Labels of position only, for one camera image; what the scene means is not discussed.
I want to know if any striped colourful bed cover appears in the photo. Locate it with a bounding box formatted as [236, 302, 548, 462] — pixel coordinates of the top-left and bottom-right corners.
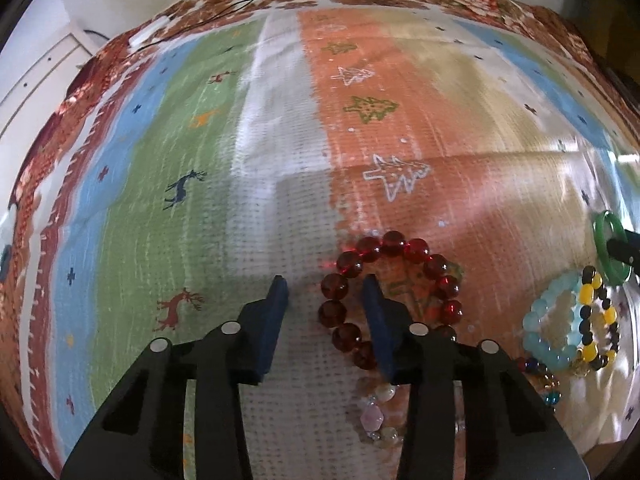
[18, 5, 640, 480]

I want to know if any red bead bracelet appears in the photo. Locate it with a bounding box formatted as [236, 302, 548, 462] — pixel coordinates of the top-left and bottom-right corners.
[318, 230, 464, 372]

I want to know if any white wooden headboard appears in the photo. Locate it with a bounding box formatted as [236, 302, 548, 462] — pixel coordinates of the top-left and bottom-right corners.
[1, 22, 108, 154]

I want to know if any white charger adapter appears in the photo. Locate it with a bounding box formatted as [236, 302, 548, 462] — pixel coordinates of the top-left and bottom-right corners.
[128, 15, 170, 48]

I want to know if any yellow black bead bracelet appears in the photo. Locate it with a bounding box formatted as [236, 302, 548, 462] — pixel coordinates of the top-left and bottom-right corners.
[577, 264, 622, 373]

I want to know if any pink white stone bracelet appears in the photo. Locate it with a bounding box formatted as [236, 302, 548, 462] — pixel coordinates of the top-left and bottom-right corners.
[358, 381, 407, 449]

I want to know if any green jade bangle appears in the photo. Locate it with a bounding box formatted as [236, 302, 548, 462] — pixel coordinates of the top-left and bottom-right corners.
[593, 210, 635, 286]

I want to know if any multicolour small bead bracelet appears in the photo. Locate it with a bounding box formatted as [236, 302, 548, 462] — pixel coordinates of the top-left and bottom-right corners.
[515, 355, 564, 408]

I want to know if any light blue bead bracelet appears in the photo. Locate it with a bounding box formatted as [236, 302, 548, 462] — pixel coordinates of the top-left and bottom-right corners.
[522, 270, 587, 373]

